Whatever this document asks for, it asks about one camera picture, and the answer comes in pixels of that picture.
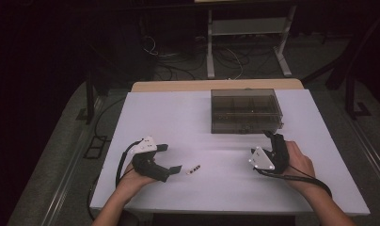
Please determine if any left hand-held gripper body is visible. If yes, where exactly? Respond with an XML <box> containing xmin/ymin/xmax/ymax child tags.
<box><xmin>129</xmin><ymin>135</ymin><xmax>172</xmax><ymax>184</ymax></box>

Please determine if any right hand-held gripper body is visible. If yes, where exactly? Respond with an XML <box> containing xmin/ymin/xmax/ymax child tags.
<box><xmin>247</xmin><ymin>137</ymin><xmax>292</xmax><ymax>175</ymax></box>

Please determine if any smoky clear drawer box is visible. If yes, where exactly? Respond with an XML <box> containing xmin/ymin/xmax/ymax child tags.
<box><xmin>210</xmin><ymin>88</ymin><xmax>285</xmax><ymax>136</ymax></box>

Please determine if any smoky clear divided drawer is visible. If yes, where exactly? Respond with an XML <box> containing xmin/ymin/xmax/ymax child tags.
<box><xmin>211</xmin><ymin>93</ymin><xmax>284</xmax><ymax>135</ymax></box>

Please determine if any person's left hand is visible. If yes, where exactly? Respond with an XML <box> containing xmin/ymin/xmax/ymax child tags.
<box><xmin>116</xmin><ymin>163</ymin><xmax>158</xmax><ymax>202</ymax></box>

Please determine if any person's right hand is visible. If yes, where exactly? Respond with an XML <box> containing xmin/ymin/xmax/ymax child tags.
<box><xmin>282</xmin><ymin>140</ymin><xmax>317</xmax><ymax>193</ymax></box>

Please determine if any wooden table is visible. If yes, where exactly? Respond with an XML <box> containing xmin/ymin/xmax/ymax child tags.
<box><xmin>130</xmin><ymin>78</ymin><xmax>305</xmax><ymax>93</ymax></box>

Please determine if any black metal stand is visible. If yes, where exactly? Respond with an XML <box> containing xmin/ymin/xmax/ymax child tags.
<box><xmin>76</xmin><ymin>70</ymin><xmax>100</xmax><ymax>125</ymax></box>
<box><xmin>302</xmin><ymin>46</ymin><xmax>372</xmax><ymax>121</ymax></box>

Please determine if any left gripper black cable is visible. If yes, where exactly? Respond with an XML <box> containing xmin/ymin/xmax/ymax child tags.
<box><xmin>115</xmin><ymin>139</ymin><xmax>143</xmax><ymax>188</ymax></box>

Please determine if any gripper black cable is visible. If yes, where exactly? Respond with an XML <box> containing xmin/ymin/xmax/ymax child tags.
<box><xmin>254</xmin><ymin>163</ymin><xmax>334</xmax><ymax>200</ymax></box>
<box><xmin>115</xmin><ymin>139</ymin><xmax>143</xmax><ymax>188</ymax></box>

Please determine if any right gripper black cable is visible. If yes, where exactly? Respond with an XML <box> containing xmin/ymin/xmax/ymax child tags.
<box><xmin>254</xmin><ymin>163</ymin><xmax>334</xmax><ymax>200</ymax></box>

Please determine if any black floor cable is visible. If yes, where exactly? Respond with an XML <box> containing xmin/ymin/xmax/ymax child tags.
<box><xmin>93</xmin><ymin>96</ymin><xmax>127</xmax><ymax>143</ymax></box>

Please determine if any metal floor rail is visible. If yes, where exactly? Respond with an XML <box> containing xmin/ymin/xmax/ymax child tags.
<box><xmin>345</xmin><ymin>115</ymin><xmax>380</xmax><ymax>190</ymax></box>
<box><xmin>40</xmin><ymin>93</ymin><xmax>108</xmax><ymax>226</ymax></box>

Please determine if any tangle of black floor cables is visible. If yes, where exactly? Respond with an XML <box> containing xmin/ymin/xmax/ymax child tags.
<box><xmin>152</xmin><ymin>43</ymin><xmax>286</xmax><ymax>81</ymax></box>

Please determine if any white floor cable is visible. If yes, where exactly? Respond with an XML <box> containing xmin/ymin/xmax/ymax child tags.
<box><xmin>142</xmin><ymin>35</ymin><xmax>181</xmax><ymax>58</ymax></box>

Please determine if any white metal desk frame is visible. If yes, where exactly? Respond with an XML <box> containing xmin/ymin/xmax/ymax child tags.
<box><xmin>194</xmin><ymin>0</ymin><xmax>298</xmax><ymax>80</ymax></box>

